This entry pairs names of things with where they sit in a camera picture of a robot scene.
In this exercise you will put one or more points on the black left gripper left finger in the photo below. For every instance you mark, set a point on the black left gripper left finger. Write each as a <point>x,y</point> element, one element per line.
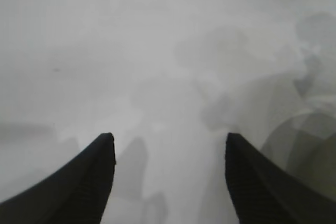
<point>73,192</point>

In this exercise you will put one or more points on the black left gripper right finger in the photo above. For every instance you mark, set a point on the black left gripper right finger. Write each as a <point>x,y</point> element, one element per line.
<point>262,195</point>

